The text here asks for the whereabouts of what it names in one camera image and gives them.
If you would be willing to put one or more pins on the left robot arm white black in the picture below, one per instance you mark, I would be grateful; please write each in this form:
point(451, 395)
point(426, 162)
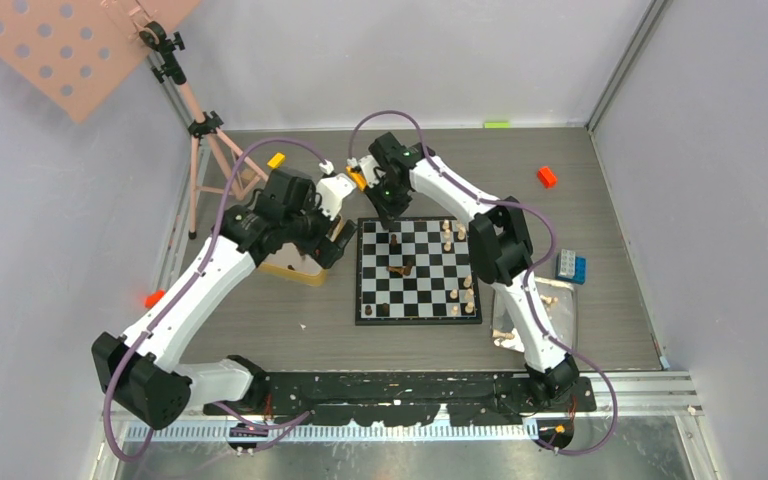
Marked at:
point(142, 368)

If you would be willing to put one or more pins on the blue toy brick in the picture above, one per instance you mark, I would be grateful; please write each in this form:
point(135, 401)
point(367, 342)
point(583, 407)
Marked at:
point(570, 267)

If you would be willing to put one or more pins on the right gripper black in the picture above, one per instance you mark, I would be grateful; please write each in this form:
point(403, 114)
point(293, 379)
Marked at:
point(386, 213)

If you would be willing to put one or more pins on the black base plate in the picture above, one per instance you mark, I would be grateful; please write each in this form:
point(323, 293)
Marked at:
point(405, 398)

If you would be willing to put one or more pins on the pink tripod stand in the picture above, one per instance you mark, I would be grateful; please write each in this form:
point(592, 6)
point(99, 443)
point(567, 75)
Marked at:
point(205, 128)

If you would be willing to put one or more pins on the yellow block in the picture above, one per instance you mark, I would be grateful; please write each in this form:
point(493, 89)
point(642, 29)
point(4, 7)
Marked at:
point(277, 160)

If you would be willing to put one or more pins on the red clip on rail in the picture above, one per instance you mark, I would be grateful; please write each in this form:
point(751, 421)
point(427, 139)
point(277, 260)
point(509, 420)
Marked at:
point(152, 299)

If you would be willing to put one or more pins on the gold-rimmed metal tin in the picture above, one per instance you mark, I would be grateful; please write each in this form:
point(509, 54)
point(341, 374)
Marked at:
point(289, 263)

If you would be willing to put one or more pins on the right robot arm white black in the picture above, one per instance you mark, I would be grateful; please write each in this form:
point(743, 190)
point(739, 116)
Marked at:
point(499, 244)

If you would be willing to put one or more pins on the orange plastic triangle frame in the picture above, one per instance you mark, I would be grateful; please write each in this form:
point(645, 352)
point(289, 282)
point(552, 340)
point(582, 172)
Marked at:
point(356, 175)

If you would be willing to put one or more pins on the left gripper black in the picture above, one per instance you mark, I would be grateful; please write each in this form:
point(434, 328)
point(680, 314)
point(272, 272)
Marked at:
point(322, 249)

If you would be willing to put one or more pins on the pink perforated board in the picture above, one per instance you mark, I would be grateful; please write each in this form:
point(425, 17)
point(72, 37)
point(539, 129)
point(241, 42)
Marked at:
point(78, 52)

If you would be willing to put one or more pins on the silver tin lid tray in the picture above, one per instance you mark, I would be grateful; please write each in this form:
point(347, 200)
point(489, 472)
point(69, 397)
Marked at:
point(560, 303)

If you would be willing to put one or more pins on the green tape piece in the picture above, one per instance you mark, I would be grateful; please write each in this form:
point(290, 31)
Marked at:
point(496, 125)

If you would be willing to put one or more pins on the black white chessboard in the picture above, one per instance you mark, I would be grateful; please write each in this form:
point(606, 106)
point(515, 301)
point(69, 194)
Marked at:
point(442, 288)

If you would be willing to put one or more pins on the red toy block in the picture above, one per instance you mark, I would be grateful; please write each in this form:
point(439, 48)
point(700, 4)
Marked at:
point(547, 177)

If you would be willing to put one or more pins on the fallen dark piece on board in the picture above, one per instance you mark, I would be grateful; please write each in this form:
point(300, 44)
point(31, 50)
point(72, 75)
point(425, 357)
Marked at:
point(404, 270)

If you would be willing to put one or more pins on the light pawn beside tray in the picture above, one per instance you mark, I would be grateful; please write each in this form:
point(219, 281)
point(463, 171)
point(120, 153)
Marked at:
point(500, 335)

